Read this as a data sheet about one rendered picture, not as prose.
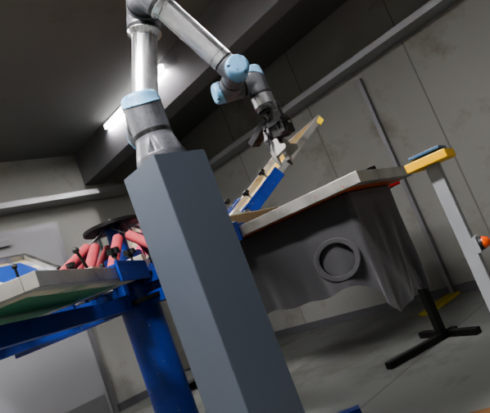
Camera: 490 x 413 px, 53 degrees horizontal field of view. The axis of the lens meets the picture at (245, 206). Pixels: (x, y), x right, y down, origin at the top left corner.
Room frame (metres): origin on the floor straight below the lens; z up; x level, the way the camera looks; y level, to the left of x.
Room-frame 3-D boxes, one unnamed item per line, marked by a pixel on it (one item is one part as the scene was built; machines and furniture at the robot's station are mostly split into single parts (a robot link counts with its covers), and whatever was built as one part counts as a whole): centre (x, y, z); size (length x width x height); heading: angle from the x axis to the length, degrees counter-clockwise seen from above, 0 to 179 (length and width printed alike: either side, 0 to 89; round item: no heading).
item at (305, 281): (1.78, -0.14, 0.77); 0.46 x 0.09 x 0.36; 56
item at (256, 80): (1.64, -0.19, 1.42); 0.09 x 0.08 x 0.11; 105
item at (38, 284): (1.65, 0.74, 1.05); 1.08 x 0.61 x 0.23; 176
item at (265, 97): (1.64, -0.19, 1.34); 0.08 x 0.08 x 0.05
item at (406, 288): (1.80, -0.43, 0.74); 0.45 x 0.03 x 0.43; 146
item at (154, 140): (1.41, 0.18, 1.25); 0.15 x 0.15 x 0.10
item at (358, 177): (1.97, -0.19, 0.97); 0.79 x 0.58 x 0.04; 56
